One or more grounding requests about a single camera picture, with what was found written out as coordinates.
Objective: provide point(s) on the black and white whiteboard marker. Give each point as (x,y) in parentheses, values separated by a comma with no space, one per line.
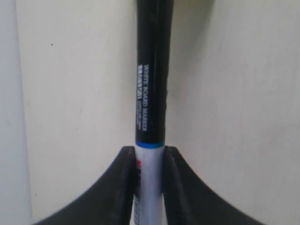
(154,25)

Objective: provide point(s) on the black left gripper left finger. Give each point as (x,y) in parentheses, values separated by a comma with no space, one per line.
(108,201)

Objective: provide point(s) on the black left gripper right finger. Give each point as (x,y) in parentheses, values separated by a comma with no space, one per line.
(259,188)

